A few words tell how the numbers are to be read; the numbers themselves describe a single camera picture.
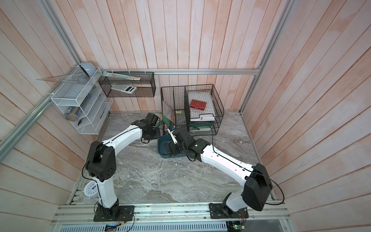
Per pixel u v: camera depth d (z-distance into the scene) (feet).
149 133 2.38
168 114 3.61
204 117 3.05
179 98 3.74
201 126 3.21
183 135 1.90
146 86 3.52
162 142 3.26
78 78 2.82
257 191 1.34
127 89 3.22
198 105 3.07
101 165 1.64
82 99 2.41
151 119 2.48
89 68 2.74
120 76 3.03
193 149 1.79
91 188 2.60
